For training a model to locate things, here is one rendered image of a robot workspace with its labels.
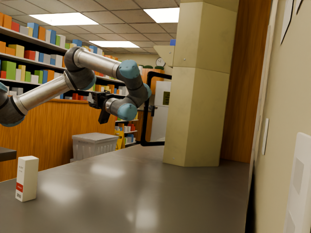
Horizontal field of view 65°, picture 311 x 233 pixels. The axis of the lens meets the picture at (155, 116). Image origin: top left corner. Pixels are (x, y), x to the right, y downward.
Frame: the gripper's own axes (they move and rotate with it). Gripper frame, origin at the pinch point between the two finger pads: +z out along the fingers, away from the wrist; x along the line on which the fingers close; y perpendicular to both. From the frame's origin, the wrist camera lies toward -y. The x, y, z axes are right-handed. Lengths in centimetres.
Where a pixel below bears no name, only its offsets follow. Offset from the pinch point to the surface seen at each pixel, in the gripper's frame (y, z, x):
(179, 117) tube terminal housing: -3.2, -41.5, -24.2
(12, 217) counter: -5, -60, 52
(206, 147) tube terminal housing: -18, -52, -33
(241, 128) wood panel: -17, -52, -67
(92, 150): -115, 154, -77
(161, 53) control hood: 24.9, -25.7, -26.2
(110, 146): -125, 166, -112
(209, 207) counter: -14, -82, 6
